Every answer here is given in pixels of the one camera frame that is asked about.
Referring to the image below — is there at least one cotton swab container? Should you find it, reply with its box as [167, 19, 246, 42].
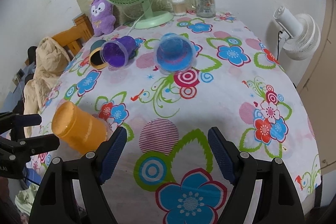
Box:
[171, 0, 186, 16]

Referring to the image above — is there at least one purple plush bunny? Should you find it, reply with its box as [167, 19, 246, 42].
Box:
[91, 0, 116, 37]

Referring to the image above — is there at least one beige puffer jacket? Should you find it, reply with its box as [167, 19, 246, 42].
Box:
[23, 36, 72, 138]

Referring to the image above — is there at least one wooden chair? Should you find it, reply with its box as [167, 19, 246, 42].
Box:
[26, 15, 93, 75]

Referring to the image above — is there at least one teal cup with yellow rim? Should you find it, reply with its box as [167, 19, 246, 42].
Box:
[89, 39, 108, 70]

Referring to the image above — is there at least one purple plastic cup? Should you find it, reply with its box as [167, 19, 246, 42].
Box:
[100, 36, 139, 69]

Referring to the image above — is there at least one blue plastic cup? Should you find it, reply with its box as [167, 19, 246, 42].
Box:
[154, 33, 197, 74]

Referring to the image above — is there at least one white fan cable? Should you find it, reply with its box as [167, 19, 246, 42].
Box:
[119, 7, 148, 30]

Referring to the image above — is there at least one floral tablecloth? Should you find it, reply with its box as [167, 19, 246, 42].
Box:
[33, 13, 321, 223]

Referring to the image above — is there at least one orange plastic cup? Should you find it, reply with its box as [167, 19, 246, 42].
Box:
[51, 101, 113, 155]

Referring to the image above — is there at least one white clip fan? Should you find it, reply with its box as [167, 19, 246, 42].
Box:
[273, 6, 321, 61]

